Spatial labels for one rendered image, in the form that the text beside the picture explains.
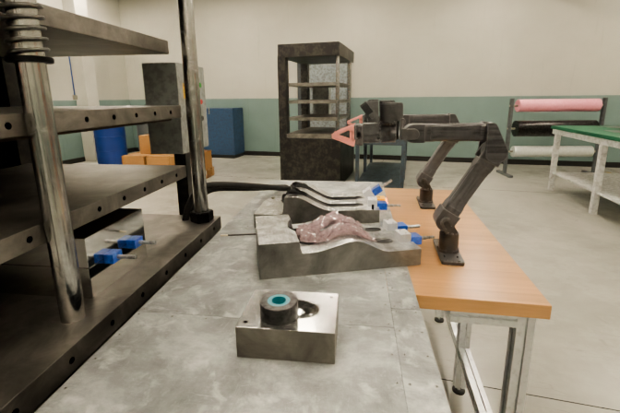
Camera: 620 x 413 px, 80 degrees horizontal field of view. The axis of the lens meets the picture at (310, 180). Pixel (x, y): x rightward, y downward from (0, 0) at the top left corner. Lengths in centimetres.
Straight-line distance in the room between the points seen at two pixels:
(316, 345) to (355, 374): 9
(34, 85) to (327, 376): 84
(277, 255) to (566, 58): 766
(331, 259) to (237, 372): 46
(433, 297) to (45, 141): 100
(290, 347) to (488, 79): 751
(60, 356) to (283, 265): 55
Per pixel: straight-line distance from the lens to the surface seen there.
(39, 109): 99
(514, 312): 114
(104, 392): 85
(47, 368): 100
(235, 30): 893
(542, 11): 832
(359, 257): 115
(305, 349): 80
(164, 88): 179
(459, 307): 110
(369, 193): 159
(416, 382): 80
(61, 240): 104
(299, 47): 555
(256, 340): 81
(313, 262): 112
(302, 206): 146
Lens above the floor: 132
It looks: 13 degrees down
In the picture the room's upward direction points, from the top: 1 degrees counter-clockwise
